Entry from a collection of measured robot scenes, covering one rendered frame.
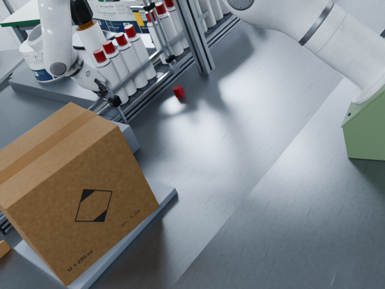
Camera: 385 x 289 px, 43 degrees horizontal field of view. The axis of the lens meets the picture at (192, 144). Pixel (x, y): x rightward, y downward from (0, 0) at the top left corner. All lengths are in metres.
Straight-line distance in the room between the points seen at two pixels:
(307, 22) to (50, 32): 0.69
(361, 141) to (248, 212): 0.32
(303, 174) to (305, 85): 0.40
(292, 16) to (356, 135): 0.32
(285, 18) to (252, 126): 0.42
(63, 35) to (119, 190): 0.48
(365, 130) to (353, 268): 0.33
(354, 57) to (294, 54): 0.60
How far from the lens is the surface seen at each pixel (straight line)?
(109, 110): 1.72
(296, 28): 1.16
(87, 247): 1.22
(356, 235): 1.11
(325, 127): 1.39
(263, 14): 1.13
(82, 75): 1.58
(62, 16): 1.45
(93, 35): 1.94
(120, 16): 2.12
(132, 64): 1.72
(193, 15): 1.71
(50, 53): 1.45
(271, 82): 1.63
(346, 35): 1.16
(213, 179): 1.33
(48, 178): 1.09
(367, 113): 1.18
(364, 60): 1.17
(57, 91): 2.04
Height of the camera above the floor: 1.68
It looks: 35 degrees down
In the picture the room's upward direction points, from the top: 23 degrees counter-clockwise
